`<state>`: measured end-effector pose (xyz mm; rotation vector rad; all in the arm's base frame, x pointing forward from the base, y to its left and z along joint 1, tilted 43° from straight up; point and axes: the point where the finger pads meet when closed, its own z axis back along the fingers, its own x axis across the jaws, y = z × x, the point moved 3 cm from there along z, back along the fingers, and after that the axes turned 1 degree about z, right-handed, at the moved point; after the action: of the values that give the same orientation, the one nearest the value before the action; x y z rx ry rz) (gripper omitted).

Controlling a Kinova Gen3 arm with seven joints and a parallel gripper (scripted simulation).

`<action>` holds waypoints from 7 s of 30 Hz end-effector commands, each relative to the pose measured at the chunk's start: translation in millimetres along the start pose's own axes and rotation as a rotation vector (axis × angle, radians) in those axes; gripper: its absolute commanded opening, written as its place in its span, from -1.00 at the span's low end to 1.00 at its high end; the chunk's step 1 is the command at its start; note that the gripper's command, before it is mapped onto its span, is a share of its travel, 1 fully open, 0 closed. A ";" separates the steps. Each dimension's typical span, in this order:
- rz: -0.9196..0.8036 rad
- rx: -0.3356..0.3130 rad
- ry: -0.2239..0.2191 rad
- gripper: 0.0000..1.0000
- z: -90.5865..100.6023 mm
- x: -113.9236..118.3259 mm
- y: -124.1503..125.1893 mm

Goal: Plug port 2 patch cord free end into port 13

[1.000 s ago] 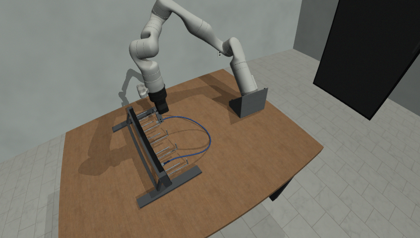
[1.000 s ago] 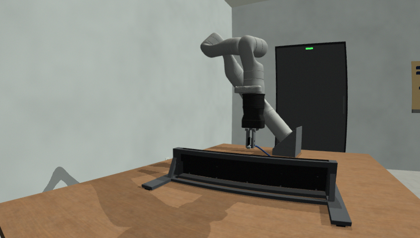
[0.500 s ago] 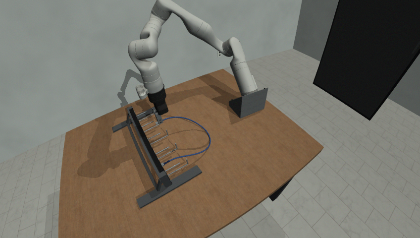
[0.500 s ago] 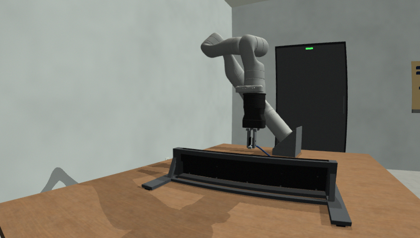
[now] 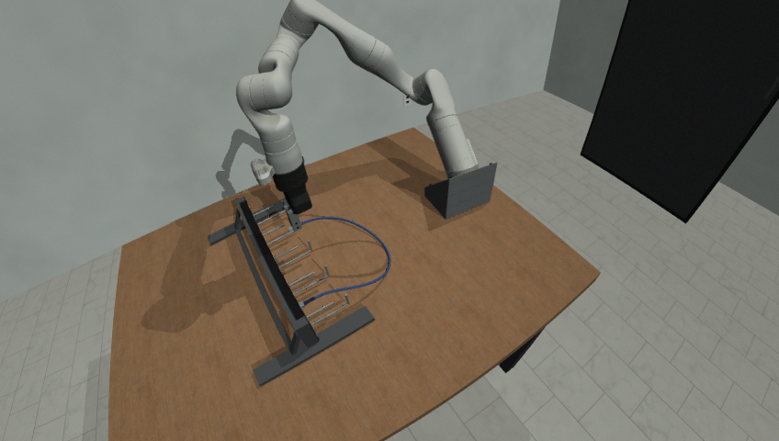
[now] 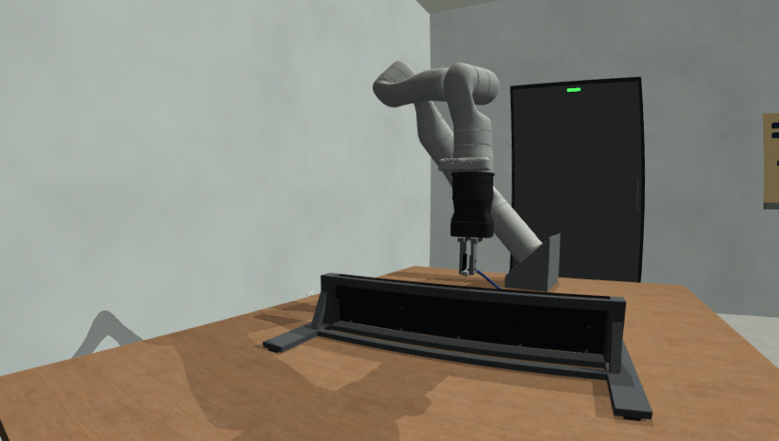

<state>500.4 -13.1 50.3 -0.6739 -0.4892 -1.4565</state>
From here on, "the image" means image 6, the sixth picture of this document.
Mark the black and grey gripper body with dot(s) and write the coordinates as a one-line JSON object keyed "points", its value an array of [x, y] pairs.
{"points": [[472, 190]]}

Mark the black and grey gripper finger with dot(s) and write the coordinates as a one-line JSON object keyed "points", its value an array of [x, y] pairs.
{"points": [[473, 255], [462, 253]]}

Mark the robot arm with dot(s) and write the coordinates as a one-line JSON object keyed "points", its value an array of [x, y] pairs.
{"points": [[399, 85]]}

